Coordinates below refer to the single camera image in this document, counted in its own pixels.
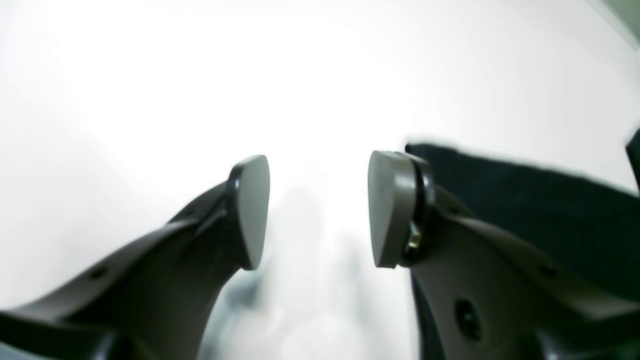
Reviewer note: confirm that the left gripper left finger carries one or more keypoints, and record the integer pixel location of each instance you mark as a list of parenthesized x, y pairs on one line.
[(152, 298)]

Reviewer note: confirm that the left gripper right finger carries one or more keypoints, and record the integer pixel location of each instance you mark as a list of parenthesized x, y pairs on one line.
[(492, 295)]

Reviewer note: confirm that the black T-shirt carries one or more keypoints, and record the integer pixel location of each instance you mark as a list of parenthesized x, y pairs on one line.
[(587, 227)]

